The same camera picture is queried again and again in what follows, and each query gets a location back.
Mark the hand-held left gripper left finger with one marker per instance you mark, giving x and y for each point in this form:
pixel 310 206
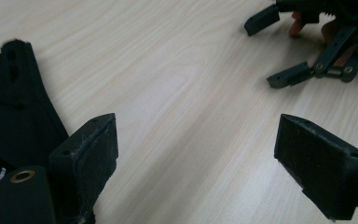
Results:
pixel 87 161

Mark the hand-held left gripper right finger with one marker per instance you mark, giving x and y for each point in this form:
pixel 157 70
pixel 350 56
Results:
pixel 317 165

